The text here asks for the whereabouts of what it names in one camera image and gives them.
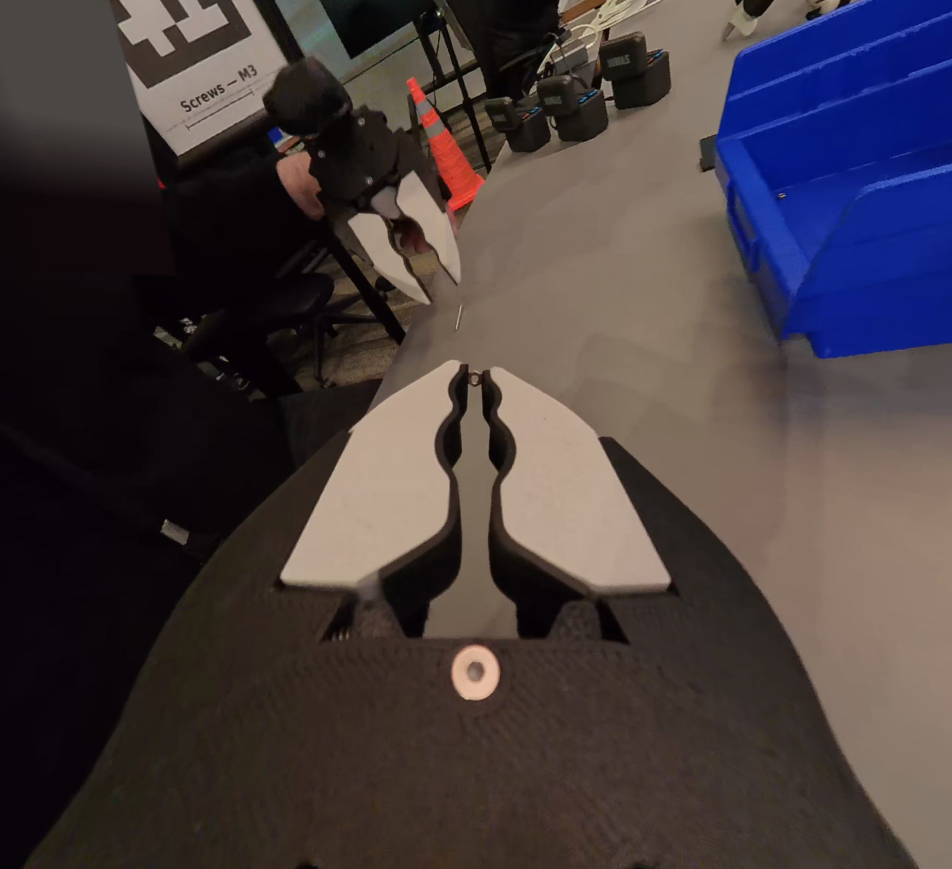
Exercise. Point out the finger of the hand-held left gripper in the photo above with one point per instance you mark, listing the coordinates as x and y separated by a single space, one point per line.
375 244
428 210

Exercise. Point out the grey power adapter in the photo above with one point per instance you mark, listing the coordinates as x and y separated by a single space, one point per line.
576 49

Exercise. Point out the black flat pad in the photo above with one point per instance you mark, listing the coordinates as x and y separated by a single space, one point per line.
708 153

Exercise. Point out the black office chair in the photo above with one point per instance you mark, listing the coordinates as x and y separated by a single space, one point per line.
260 318

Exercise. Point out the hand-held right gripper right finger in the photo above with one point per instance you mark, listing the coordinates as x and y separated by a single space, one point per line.
580 504

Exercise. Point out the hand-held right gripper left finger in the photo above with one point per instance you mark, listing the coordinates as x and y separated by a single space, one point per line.
372 497

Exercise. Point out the black easel stand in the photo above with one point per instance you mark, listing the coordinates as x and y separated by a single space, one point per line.
446 50

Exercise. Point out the white sign with black pattern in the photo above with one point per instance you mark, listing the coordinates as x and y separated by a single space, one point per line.
186 13

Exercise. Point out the blue plastic bin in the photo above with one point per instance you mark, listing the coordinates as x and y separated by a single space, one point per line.
855 177

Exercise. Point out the orange traffic cone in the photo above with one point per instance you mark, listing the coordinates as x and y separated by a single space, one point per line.
446 155

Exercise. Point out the person's left forearm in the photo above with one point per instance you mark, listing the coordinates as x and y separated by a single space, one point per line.
230 207

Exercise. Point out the person's left hand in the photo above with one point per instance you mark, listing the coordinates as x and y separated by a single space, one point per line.
301 184

